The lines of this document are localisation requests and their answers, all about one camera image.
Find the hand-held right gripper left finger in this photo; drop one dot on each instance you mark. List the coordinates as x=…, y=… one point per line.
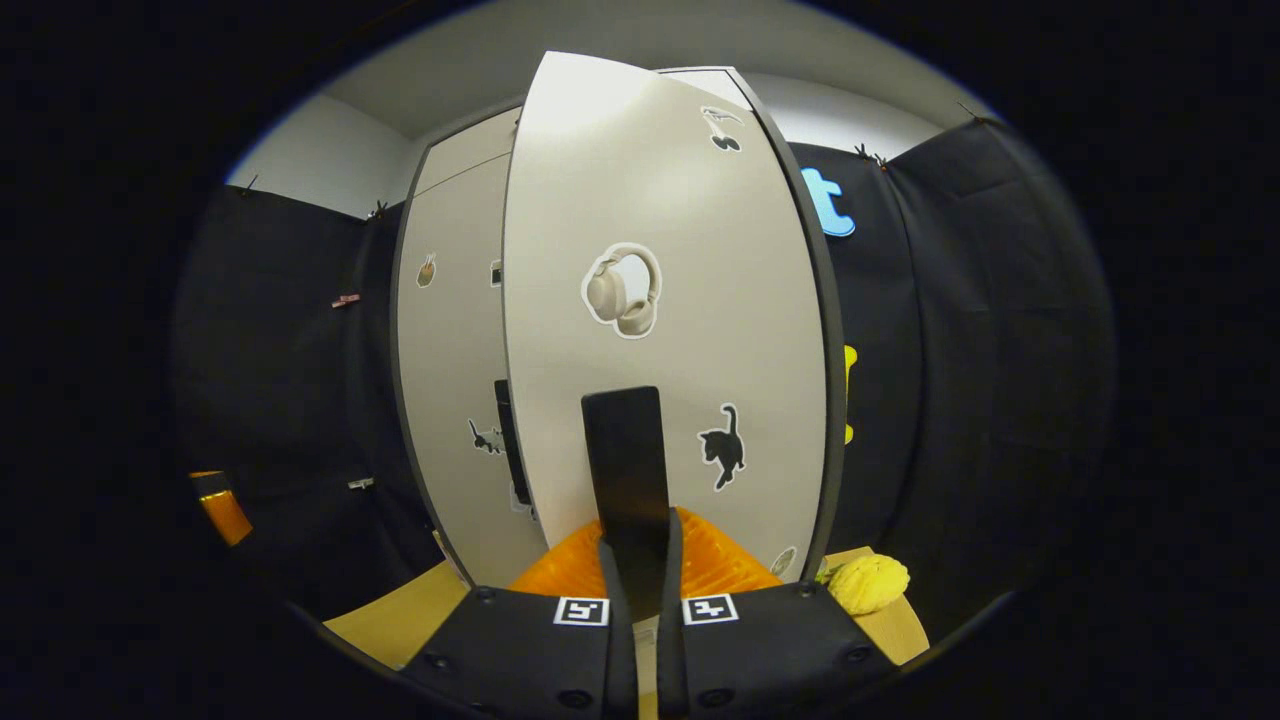
x=520, y=650

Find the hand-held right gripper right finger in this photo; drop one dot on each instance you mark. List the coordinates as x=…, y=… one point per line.
x=780, y=650

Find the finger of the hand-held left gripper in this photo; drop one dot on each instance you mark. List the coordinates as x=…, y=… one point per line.
x=225, y=510

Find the beige double-door shoe cabinet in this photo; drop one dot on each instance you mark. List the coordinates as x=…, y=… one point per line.
x=450, y=400

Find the beige cabinet door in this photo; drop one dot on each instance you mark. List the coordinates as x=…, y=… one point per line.
x=660, y=200
x=450, y=350

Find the yellow bumpy sponge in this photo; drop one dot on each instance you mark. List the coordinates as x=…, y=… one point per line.
x=868, y=584

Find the black backdrop cloth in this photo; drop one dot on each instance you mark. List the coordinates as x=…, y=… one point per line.
x=1000, y=400

